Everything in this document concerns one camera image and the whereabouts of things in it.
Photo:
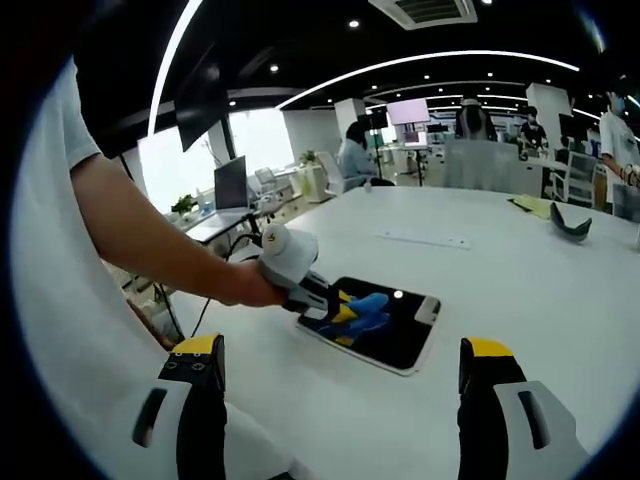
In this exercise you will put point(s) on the dark curved headband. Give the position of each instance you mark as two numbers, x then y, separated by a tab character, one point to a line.
570	234

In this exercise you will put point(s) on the blue cleaning cloth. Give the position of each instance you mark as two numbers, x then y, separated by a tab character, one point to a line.
370	305

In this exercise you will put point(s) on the grey laptop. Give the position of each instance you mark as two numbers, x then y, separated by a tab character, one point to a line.
231	185

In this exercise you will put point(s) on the black hanging monitor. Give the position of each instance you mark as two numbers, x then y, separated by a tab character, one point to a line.
200	115

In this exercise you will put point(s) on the white mesh office chair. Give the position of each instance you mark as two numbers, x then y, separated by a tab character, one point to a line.
580	172
270	182
330	172

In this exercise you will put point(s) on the yellow cloth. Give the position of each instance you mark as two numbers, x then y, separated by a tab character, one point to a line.
532	206

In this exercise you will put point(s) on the dark jacket on stand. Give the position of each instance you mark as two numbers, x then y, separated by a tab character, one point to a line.
475	122

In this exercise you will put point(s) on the ceiling air conditioner vent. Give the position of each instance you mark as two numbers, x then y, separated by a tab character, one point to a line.
425	12

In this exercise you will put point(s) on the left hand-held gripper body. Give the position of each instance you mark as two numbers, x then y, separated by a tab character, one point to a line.
290	255

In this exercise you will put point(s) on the person's left hand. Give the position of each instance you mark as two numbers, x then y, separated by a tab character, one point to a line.
250	290

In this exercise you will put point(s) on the white table socket panel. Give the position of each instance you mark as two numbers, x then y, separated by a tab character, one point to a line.
425	238

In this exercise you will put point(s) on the person's white shirt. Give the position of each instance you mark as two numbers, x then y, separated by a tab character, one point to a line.
60	325

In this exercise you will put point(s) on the white low cabinet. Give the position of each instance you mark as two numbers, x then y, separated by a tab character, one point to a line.
312	182

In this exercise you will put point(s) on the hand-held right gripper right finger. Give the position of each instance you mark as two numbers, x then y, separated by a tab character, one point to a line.
480	425

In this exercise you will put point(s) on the green potted plant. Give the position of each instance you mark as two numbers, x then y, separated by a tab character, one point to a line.
182	204
310	157

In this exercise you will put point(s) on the white ceiling light strip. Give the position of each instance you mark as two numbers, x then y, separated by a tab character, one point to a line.
167	65
425	62

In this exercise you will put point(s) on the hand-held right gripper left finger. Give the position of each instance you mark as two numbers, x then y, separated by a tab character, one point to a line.
197	425

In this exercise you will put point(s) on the pink display screen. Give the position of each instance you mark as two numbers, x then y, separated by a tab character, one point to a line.
409	111

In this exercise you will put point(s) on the grey desk partition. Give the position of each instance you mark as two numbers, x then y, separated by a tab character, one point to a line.
480	165

